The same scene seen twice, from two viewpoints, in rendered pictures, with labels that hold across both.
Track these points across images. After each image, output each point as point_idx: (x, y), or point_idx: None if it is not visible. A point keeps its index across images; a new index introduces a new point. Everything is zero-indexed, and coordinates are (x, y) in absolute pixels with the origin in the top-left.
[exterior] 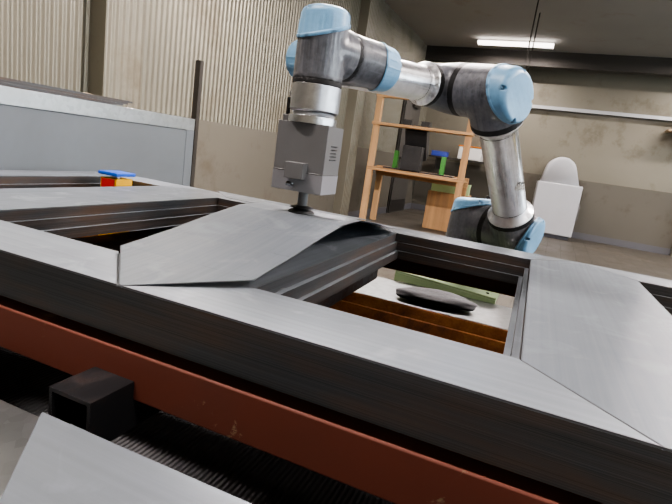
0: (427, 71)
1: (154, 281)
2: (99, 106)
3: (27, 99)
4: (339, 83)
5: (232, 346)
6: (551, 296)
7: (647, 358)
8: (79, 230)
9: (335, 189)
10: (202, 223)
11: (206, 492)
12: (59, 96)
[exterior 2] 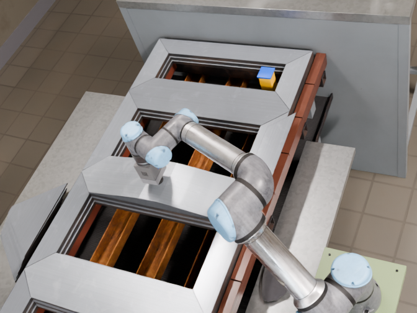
0: (229, 165)
1: (84, 175)
2: (303, 12)
3: (254, 12)
4: (134, 155)
5: None
6: (115, 277)
7: (62, 285)
8: None
9: (156, 184)
10: (131, 161)
11: (47, 213)
12: (273, 9)
